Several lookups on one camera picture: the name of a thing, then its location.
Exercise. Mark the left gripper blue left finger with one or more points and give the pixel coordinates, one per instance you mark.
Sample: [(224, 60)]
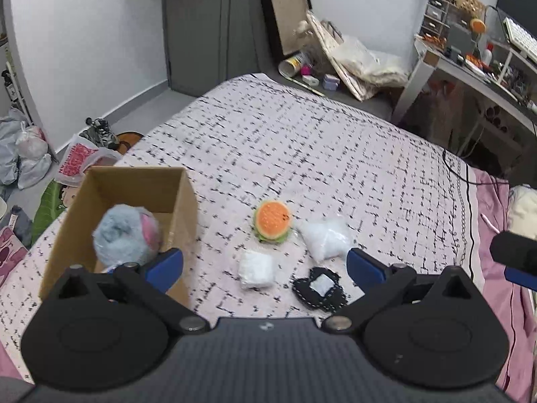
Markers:
[(147, 286)]

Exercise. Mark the pink bed sheet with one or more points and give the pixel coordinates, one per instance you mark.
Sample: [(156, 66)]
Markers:
[(511, 303)]

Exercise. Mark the brown wooden board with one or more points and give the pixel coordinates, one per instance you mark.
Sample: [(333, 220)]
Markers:
[(284, 17)]

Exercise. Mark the black white sneakers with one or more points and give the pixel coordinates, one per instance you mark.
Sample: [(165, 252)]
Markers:
[(99, 133)]

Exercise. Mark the white desk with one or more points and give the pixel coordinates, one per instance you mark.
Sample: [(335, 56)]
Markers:
[(446, 120)]

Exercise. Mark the small purple box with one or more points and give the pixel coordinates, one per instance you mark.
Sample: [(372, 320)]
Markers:
[(330, 82)]

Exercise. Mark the brown cardboard box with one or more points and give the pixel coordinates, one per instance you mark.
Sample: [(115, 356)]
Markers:
[(165, 192)]

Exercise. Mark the clear plastic bag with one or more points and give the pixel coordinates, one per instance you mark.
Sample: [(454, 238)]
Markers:
[(371, 66)]

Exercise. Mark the white black patterned bedspread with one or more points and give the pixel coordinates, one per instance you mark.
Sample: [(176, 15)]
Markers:
[(251, 140)]

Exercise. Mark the red white plastic bag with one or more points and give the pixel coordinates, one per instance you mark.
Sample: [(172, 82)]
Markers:
[(80, 155)]

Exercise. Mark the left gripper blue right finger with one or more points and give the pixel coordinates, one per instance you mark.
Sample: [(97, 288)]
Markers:
[(383, 287)]

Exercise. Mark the grey mini drawer unit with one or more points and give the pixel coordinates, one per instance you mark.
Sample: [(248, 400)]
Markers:
[(439, 16)]

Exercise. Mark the beige patterned tote bag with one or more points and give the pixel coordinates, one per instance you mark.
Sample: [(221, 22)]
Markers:
[(361, 90)]

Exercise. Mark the dark grey wardrobe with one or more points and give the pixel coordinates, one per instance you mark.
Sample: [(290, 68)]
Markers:
[(211, 41)]

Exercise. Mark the black knitted pouch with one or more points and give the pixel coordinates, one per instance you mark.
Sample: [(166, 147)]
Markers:
[(321, 290)]

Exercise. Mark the green cartoon floor mat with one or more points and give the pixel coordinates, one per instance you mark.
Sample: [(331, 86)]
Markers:
[(54, 201)]

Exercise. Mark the grey white garbage bags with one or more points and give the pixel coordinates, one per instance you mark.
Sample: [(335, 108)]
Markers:
[(25, 157)]

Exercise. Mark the grey pink plush toy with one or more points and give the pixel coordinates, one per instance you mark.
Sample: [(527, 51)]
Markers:
[(127, 234)]

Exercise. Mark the large white stuffing bag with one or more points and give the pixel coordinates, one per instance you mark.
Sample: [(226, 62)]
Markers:
[(326, 238)]

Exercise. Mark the white keyboard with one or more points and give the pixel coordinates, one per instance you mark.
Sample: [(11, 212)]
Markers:
[(521, 39)]

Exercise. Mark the small white stuffing bag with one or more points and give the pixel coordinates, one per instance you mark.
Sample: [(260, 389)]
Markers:
[(256, 270)]

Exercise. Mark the white yellow cylinder can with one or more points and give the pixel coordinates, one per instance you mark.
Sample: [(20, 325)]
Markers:
[(296, 65)]

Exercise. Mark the orange hamburger plush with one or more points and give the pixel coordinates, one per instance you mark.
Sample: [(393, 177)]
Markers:
[(272, 221)]

